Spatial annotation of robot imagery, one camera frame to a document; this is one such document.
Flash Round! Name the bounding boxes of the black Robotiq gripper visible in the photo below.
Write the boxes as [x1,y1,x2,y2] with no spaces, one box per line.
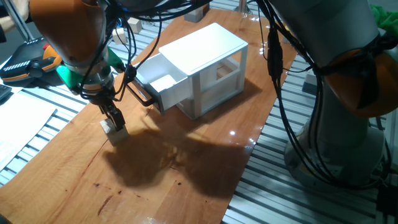
[81,79,127,132]

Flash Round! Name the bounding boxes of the light wooden cube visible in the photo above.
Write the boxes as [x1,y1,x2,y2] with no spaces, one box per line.
[127,17,143,34]
[111,27,128,45]
[99,118,130,146]

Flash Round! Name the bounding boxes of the white drawer with black handle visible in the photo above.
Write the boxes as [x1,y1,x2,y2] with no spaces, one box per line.
[126,52,193,116]

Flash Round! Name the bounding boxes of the bare person forearm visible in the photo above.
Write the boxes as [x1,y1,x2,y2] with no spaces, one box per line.
[0,0,32,34]

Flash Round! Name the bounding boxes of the glossy orange wooden board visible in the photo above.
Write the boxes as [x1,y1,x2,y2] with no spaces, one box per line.
[0,8,298,224]

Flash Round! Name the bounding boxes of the white printed paper sheet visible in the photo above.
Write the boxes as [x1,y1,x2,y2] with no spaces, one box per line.
[0,93,58,172]

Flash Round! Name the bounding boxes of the black orange teach pendant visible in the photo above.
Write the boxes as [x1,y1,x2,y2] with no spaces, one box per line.
[0,36,63,83]

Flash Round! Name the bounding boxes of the grey green-button box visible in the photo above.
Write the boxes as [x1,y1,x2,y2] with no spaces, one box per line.
[183,6,205,24]

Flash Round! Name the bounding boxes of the grey metal rod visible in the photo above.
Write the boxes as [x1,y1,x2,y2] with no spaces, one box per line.
[2,0,34,42]

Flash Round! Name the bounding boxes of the green cloth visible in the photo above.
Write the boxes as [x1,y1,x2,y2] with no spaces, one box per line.
[369,4,398,32]

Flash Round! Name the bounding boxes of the white plastic drawer cabinet frame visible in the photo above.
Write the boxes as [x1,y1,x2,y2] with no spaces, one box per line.
[158,22,249,121]

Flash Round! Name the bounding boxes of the aluminium frame post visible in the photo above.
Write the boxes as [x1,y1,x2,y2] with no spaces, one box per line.
[234,0,252,15]

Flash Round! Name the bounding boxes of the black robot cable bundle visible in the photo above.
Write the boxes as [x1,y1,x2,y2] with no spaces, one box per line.
[74,0,392,190]

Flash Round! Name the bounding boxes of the small grey switch box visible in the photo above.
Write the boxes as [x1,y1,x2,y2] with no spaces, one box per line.
[301,70,318,96]

